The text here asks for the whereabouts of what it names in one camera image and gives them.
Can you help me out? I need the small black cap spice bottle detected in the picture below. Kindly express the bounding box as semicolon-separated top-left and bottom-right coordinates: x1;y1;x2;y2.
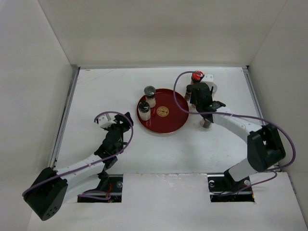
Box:
184;85;193;101

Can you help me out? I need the black knob cap salt bottle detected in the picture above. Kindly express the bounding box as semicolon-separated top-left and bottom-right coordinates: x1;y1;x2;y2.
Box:
138;101;151;121

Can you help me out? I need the red lid chili sauce jar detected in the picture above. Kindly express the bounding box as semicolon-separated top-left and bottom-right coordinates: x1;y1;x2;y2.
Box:
191;71;204;85

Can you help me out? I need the clear cap salt grinder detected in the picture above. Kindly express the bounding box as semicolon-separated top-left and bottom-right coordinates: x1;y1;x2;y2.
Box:
144;86;156;108

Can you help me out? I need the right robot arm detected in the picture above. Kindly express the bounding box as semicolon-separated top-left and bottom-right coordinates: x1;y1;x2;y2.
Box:
186;82;286;191

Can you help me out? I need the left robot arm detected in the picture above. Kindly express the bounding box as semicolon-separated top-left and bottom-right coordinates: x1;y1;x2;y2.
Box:
22;111;134;221

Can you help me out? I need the tall silver lid jar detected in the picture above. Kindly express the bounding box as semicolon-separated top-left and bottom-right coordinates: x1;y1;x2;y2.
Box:
211;83;218;95

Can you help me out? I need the white blue lid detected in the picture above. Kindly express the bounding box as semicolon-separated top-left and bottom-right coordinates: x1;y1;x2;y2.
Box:
200;118;212;128

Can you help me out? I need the red round tray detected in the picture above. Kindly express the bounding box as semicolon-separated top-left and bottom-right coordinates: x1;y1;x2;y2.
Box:
136;89;189;134

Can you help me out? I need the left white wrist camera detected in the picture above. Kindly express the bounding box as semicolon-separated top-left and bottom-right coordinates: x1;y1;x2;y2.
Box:
94;114;116;129

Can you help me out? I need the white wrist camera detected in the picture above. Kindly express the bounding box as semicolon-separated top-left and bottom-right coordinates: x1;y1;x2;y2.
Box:
202;73;214;84
94;114;116;129

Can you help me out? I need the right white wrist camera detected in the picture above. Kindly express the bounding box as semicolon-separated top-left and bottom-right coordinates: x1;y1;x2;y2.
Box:
202;73;214;84

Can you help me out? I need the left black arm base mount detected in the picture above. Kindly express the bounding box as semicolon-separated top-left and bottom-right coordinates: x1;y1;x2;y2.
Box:
77;172;124;203

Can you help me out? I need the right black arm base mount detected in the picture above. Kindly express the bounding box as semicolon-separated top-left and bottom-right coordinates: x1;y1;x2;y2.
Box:
207;173;255;203

